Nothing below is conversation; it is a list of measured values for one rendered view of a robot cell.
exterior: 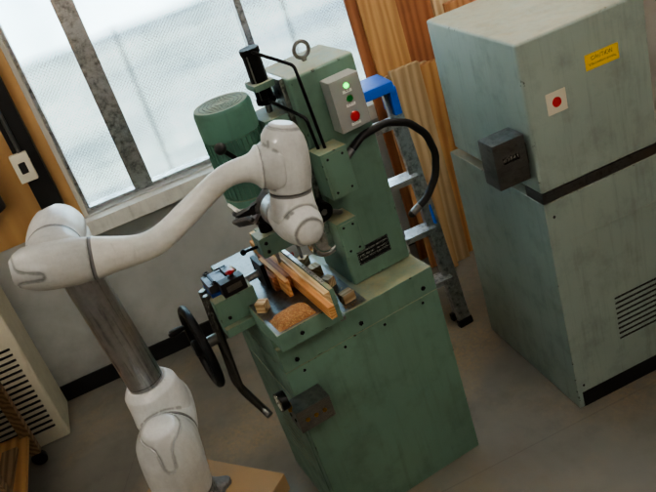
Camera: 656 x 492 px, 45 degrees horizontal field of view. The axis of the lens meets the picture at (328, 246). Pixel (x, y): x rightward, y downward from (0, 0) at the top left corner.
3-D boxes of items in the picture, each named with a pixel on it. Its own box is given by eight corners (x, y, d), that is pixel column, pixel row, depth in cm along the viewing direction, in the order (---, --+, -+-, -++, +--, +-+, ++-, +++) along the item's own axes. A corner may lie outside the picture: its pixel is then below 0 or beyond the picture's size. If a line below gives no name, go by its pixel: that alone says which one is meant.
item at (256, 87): (251, 104, 240) (232, 51, 232) (274, 94, 242) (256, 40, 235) (262, 109, 233) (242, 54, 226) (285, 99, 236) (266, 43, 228)
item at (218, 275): (203, 288, 255) (197, 273, 252) (233, 272, 258) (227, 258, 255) (217, 304, 244) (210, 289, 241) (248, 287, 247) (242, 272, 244)
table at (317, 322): (191, 292, 280) (184, 278, 278) (266, 253, 289) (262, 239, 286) (255, 369, 230) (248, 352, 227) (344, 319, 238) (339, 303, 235)
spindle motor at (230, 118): (220, 200, 251) (184, 109, 236) (268, 177, 256) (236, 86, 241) (239, 216, 236) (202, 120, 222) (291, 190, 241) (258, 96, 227)
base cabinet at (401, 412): (294, 461, 316) (233, 318, 283) (414, 389, 332) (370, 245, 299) (348, 531, 278) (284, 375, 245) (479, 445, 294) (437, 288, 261)
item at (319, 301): (252, 250, 281) (249, 240, 279) (258, 248, 282) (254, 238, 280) (332, 319, 229) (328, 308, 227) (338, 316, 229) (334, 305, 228)
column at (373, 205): (324, 263, 279) (258, 69, 245) (377, 235, 285) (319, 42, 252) (354, 286, 260) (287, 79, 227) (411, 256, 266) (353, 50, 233)
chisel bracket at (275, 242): (258, 256, 257) (250, 233, 253) (296, 236, 261) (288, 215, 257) (266, 264, 251) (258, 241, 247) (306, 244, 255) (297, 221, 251)
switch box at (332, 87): (334, 131, 238) (318, 80, 231) (361, 117, 241) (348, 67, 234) (344, 135, 233) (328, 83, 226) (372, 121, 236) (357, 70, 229)
